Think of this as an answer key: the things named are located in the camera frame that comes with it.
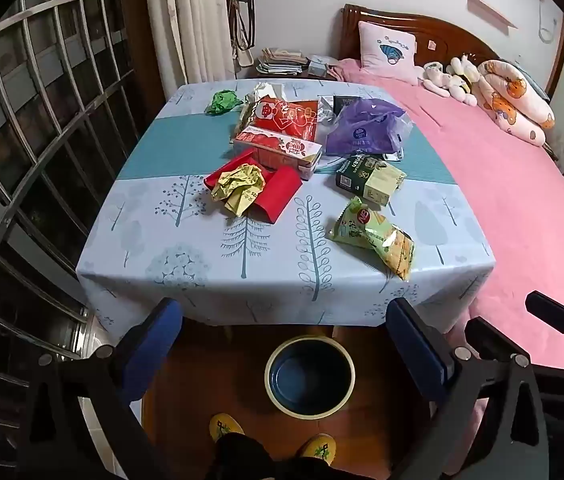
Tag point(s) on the pink bed blanket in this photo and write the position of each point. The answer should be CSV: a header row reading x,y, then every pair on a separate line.
x,y
512,200

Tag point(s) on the red paper envelope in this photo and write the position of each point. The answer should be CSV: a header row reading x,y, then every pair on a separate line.
x,y
277,195

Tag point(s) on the cream curtain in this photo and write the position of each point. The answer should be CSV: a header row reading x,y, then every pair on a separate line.
x,y
187,20

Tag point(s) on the pink wall shelf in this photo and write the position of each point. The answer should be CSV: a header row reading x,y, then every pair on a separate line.
x,y
492,11

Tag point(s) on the silver foil wrapper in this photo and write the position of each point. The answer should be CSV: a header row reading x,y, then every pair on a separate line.
x,y
264,91

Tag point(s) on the wooden headboard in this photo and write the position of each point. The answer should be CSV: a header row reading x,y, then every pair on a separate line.
x,y
442,30

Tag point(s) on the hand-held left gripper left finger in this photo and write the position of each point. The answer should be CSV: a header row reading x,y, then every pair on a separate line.
x,y
157,345

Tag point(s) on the green snack packet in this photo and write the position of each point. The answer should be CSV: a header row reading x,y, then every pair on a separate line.
x,y
382,240

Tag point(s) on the red carton box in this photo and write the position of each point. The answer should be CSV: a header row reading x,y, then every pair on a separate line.
x,y
282,152

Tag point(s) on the green cardboard box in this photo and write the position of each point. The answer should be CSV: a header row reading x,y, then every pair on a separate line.
x,y
362,177

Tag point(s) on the cream yellow plush toy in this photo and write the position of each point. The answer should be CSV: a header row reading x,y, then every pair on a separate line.
x,y
464,80

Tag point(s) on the tissue box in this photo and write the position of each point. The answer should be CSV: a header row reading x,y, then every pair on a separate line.
x,y
322,66

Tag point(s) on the pink embroidered pillow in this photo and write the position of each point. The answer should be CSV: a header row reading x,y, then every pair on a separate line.
x,y
387,52

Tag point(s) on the black packet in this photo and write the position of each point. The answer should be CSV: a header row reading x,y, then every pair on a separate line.
x,y
344,102

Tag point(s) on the metal window grille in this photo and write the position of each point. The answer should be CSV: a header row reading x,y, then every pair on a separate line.
x,y
37,85

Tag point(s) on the purple plastic bag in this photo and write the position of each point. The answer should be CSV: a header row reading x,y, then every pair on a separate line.
x,y
362,130

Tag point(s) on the yellow green wrapper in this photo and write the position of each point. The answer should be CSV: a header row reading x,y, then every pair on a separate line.
x,y
237,190

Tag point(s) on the stack of books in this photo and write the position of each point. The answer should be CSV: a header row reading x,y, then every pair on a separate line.
x,y
282,62

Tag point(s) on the orange bear print bolster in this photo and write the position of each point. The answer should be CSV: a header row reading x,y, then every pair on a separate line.
x,y
507,95

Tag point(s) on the yellow green slipper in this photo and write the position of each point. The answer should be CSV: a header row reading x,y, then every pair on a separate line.
x,y
224,427
319,447

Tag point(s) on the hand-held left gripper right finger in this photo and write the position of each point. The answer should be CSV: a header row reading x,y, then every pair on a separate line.
x,y
419,355

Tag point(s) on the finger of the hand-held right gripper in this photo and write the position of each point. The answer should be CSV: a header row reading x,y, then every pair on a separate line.
x,y
487,332
552,310

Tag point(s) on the round blue trash bin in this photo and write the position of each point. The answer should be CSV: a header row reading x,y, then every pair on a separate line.
x,y
307,385

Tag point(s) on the wooden nightstand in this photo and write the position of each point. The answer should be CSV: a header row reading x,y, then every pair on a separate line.
x,y
247,72

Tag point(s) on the person's black pants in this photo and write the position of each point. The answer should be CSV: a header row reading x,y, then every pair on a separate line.
x,y
252,460

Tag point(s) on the clear plastic wrapper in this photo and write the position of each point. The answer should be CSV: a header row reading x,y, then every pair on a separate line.
x,y
327,115

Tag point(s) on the red printed plastic bag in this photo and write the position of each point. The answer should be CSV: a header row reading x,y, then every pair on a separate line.
x,y
287,117

